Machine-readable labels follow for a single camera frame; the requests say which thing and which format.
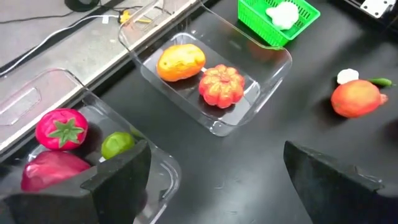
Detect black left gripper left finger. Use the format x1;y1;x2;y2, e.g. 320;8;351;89
0;139;152;224

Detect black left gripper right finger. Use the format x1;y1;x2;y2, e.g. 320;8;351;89
282;140;398;224

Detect dark red toy apple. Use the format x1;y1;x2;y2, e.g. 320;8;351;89
20;150;91;193

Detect green toy lime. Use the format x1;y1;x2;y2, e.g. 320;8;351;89
101;131;136;161

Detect red toy tomato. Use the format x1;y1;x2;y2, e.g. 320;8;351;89
35;108;89;151

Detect toy orange fruit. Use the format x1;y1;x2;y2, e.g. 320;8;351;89
330;79;382;119

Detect white toy mushroom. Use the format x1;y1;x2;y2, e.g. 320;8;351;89
336;68;360;85

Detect green toy chili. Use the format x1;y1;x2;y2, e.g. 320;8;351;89
368;77;395;88

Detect orange toy pumpkin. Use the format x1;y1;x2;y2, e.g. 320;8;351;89
198;63;246;110

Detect yellow-orange toy mango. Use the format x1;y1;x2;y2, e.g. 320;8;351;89
156;43;206;83

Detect clear plastic bin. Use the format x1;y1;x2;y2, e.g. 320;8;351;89
0;67;183;224
118;0;293;138

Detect green plastic basket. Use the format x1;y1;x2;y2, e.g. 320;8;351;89
238;0;321;47

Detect yellow power plug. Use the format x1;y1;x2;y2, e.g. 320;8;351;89
119;9;131;24

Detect black stand with round base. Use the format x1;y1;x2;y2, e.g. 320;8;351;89
64;0;101;12

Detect white floor cable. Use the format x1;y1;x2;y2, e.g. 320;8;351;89
0;14;121;77

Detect silver metal bracket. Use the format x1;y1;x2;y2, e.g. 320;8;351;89
359;0;397;19

